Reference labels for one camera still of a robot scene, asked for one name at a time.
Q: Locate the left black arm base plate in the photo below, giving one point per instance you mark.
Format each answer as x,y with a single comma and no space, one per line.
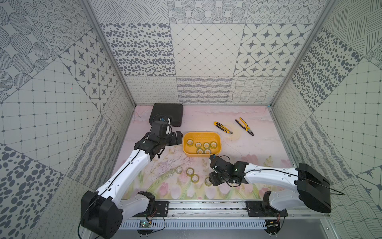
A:
156,209

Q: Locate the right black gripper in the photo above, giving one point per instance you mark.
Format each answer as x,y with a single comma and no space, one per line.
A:
212,176

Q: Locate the yellow plastic storage box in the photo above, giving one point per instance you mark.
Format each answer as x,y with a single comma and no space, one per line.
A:
202,137

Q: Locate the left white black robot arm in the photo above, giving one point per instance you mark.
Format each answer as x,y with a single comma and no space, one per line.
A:
102,211

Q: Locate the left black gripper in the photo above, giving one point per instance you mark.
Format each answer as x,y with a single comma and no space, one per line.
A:
173,139

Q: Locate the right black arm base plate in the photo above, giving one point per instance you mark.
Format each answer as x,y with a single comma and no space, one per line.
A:
256,209

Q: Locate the aluminium mounting rail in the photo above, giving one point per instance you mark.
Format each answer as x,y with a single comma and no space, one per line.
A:
228,209

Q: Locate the black plastic tool case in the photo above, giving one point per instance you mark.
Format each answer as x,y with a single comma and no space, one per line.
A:
171,112

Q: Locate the yellow black pliers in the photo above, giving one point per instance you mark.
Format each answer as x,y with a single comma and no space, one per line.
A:
244,126

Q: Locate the yellow black utility knife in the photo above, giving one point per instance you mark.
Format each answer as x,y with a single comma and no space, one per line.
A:
222,127

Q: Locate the white ventilation grille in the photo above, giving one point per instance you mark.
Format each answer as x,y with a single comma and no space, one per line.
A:
198,224

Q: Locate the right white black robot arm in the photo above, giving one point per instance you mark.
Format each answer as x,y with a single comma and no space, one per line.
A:
301,186

